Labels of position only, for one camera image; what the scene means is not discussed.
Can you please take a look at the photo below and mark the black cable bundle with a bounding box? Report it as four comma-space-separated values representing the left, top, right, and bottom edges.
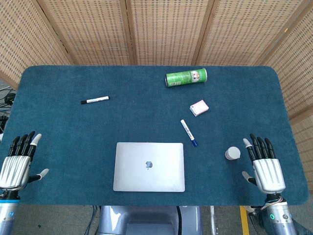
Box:
0, 87, 17, 134

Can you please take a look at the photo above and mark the grey blue robot torso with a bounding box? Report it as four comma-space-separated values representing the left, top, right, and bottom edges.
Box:
97, 205, 203, 235

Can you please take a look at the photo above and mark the blue cap whiteboard marker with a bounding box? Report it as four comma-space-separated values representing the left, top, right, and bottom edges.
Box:
180, 119, 199, 147

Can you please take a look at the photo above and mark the woven bamboo folding screen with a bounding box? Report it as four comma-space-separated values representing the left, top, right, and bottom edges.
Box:
0, 0, 313, 190

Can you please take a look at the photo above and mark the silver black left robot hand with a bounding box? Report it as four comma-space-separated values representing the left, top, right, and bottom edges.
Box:
0, 131, 49, 191

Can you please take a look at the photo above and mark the blue felt table mat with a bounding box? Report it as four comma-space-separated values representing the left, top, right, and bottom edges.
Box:
0, 65, 309, 207

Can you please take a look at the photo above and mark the silver laptop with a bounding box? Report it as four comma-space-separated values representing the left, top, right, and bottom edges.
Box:
112, 142, 186, 193

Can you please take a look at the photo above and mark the small white round jar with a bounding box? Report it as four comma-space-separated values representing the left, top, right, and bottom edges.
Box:
224, 146, 241, 161

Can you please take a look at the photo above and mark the small white pink box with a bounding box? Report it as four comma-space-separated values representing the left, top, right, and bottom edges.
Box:
189, 99, 210, 117

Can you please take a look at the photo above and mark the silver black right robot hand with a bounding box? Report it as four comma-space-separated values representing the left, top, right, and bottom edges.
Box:
241, 133, 286, 194

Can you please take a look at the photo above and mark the black cap whiteboard marker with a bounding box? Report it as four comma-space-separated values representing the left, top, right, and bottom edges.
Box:
80, 95, 110, 105

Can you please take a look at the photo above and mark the green chips can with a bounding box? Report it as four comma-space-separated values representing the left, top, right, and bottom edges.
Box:
165, 68, 208, 88

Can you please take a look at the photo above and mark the white table leg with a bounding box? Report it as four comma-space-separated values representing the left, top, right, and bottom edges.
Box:
209, 206, 217, 235

